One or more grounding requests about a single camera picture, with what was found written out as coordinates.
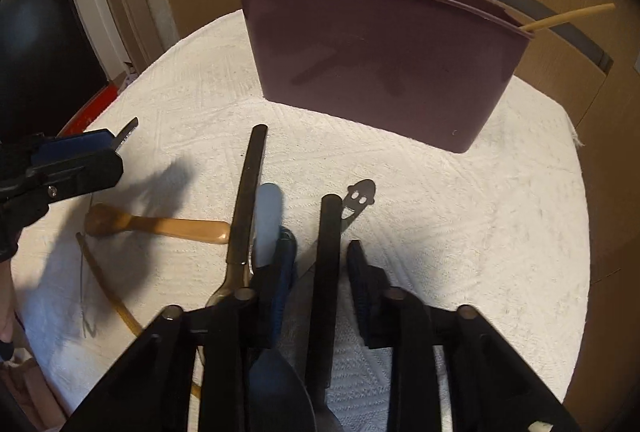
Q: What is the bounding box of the person's left hand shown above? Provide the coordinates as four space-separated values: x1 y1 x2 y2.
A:
0 257 17 344

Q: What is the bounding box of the black handled utensil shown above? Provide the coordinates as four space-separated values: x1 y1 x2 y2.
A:
207 125 269 313
306 193 347 432

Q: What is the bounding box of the bamboo chopstick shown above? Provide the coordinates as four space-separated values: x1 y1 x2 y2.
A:
519 3 616 33
75 232 202 400

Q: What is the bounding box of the wooden kitchen cabinet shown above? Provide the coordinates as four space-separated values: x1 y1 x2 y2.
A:
155 0 640 313

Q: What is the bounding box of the red box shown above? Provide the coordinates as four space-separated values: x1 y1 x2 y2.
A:
56 82 122 140

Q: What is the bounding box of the black refrigerator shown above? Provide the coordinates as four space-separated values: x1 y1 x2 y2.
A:
0 0 118 148

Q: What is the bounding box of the blue spoon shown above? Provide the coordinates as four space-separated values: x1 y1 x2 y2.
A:
249 346 317 432

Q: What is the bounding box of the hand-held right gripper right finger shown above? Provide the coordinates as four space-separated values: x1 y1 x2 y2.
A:
347 239 583 432

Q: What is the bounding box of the purple plastic utensil holder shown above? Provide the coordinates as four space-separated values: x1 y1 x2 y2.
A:
235 0 533 154

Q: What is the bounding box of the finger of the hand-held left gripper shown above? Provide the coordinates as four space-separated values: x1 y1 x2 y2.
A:
30 128 121 168
27 151 124 205

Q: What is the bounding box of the serrated knife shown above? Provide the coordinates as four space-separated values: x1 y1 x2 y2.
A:
116 116 140 154

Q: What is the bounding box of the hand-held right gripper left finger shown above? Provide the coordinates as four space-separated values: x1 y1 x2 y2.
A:
60 227 301 432

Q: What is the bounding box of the wooden spoon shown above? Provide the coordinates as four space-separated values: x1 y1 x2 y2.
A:
84 203 232 245

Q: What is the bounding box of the smiley handle metal spoon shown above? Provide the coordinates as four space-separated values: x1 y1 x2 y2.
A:
341 179 377 233

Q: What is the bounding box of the white towel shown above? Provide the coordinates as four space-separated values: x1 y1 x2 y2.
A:
10 7 593 432

